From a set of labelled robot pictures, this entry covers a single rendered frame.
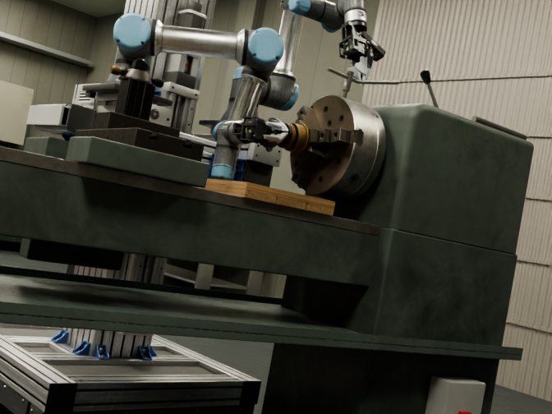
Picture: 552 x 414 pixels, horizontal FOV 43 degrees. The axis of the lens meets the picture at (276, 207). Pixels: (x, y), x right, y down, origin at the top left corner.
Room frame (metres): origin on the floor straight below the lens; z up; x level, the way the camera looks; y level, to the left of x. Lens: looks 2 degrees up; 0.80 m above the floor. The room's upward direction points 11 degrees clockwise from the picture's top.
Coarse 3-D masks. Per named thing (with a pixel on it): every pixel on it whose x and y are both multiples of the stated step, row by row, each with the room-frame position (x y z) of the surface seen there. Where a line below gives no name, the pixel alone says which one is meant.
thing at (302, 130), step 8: (288, 128) 2.05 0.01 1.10; (296, 128) 2.07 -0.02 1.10; (304, 128) 2.08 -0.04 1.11; (288, 136) 2.05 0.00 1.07; (296, 136) 2.06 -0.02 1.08; (304, 136) 2.07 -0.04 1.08; (280, 144) 2.08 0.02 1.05; (288, 144) 2.05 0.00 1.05; (296, 144) 2.06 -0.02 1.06; (304, 144) 2.07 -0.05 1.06; (296, 152) 2.10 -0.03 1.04
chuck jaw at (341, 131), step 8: (312, 136) 2.06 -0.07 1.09; (320, 136) 2.06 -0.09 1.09; (328, 136) 2.05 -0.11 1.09; (336, 136) 2.04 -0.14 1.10; (344, 136) 2.03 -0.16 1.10; (352, 136) 2.04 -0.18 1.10; (360, 136) 2.05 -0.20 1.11; (312, 144) 2.09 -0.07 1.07; (320, 144) 2.08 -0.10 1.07; (328, 144) 2.07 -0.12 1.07; (336, 144) 2.06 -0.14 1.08; (344, 144) 2.06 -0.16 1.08; (360, 144) 2.05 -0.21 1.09
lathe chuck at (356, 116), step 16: (336, 96) 2.13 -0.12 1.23; (320, 112) 2.18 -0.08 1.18; (336, 112) 2.12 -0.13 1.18; (352, 112) 2.06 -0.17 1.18; (368, 112) 2.11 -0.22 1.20; (320, 128) 2.17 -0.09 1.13; (336, 128) 2.11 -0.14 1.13; (352, 128) 2.04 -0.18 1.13; (368, 128) 2.07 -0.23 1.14; (352, 144) 2.03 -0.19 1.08; (368, 144) 2.06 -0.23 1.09; (320, 160) 2.14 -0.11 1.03; (336, 160) 2.08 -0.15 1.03; (352, 160) 2.04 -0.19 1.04; (368, 160) 2.07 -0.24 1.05; (320, 176) 2.13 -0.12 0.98; (336, 176) 2.07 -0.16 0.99; (320, 192) 2.12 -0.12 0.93; (336, 192) 2.12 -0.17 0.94; (352, 192) 2.13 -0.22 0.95
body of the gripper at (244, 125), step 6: (246, 120) 2.11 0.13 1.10; (252, 120) 2.08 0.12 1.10; (258, 120) 2.08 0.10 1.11; (234, 126) 2.16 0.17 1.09; (240, 126) 2.17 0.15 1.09; (246, 126) 2.12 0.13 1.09; (252, 126) 2.08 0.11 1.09; (258, 126) 2.09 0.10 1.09; (264, 126) 2.10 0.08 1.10; (234, 132) 2.16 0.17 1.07; (240, 132) 2.18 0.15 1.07; (246, 132) 2.10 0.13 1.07; (252, 132) 2.10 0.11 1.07; (258, 132) 2.09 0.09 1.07; (264, 132) 2.11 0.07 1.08; (270, 132) 2.11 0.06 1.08; (240, 138) 2.17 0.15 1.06; (246, 138) 2.13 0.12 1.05; (252, 138) 2.12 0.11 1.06; (258, 138) 2.10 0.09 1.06
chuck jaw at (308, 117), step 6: (306, 108) 2.19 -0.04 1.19; (312, 108) 2.21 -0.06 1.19; (300, 114) 2.20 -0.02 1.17; (306, 114) 2.17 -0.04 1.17; (312, 114) 2.19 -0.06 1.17; (300, 120) 2.13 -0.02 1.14; (306, 120) 2.15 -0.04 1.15; (312, 120) 2.17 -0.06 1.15; (312, 126) 2.15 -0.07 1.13; (318, 126) 2.17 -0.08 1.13
